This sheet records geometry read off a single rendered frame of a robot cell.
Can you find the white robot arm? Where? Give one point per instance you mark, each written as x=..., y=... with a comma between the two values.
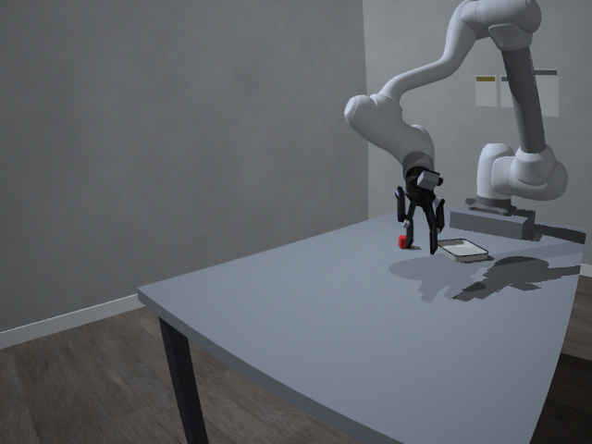
x=536, y=174

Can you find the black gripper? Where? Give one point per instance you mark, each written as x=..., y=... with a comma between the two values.
x=423, y=198

